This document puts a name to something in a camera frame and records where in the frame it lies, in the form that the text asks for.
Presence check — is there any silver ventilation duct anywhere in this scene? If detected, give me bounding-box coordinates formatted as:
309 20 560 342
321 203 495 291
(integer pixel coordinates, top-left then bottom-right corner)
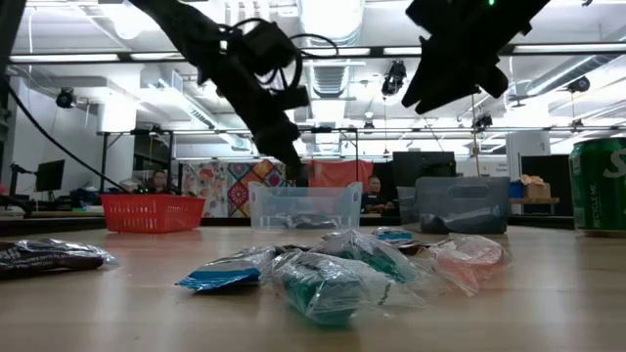
297 0 366 154

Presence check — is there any small black monitor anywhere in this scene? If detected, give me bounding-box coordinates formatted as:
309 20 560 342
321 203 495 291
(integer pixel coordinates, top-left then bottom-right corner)
34 158 67 194

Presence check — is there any orange cloth backdrop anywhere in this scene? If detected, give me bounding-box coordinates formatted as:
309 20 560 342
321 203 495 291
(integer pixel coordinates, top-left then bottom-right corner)
306 159 376 190

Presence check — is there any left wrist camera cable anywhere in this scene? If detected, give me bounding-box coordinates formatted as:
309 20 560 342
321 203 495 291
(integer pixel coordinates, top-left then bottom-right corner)
219 17 340 107

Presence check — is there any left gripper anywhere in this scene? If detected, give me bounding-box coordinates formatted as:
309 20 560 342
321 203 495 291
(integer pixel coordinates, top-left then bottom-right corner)
198 48 313 173

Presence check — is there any teal wrapped candy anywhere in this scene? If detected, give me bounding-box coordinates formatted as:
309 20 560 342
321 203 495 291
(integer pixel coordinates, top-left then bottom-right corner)
261 248 426 328
310 228 431 289

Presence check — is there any slanted silver duct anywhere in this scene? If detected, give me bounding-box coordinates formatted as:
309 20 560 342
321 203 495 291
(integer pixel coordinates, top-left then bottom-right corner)
525 52 626 98

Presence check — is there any pale red candy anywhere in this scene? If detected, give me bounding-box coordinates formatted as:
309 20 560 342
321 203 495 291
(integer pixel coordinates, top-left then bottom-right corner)
425 232 514 298

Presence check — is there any thin hanging cord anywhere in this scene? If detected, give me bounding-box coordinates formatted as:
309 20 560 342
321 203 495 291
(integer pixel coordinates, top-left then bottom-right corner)
469 92 483 178

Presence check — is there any green soda can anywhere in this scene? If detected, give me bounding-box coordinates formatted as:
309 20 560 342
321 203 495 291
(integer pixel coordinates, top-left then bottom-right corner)
568 137 626 239

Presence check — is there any black screen panel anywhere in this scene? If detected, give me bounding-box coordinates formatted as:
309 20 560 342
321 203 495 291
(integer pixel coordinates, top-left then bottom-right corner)
520 154 573 217

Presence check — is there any blue white candy bar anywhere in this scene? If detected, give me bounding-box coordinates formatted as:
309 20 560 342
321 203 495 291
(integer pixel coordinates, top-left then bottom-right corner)
175 245 278 294
459 204 509 234
419 212 466 235
374 227 415 244

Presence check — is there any clear plastic bin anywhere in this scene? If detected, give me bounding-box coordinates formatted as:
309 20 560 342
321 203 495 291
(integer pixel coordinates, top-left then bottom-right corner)
247 181 364 231

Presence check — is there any red plastic basket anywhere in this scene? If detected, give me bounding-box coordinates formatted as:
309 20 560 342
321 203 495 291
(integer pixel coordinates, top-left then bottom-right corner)
100 194 206 234

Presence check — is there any long black cable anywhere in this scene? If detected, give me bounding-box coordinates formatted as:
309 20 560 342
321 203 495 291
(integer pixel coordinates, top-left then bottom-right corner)
4 82 133 195

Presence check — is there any black metal truss frame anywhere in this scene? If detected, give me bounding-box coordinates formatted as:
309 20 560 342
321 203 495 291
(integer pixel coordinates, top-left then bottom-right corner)
97 125 470 216

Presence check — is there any colourful patterned quilt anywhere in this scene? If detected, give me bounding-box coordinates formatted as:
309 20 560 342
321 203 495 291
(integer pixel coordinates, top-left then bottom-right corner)
180 158 297 219

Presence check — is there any white pillar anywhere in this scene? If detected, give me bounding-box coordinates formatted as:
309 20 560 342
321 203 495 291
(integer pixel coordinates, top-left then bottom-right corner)
505 130 553 178

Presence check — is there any grey plastic bin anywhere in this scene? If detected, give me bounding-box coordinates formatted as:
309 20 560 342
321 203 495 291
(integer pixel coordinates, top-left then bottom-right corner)
396 175 513 235

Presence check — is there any cardboard box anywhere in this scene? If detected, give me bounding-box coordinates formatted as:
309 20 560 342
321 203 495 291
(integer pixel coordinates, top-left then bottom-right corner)
519 174 553 200

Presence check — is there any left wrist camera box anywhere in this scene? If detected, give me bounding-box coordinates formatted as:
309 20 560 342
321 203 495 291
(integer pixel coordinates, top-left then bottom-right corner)
242 20 300 74

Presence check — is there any person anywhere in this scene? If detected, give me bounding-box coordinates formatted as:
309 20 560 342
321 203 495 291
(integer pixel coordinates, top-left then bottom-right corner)
360 174 398 215
148 169 172 196

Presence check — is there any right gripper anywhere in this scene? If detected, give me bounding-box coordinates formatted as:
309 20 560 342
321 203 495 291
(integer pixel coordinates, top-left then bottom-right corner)
400 0 553 115

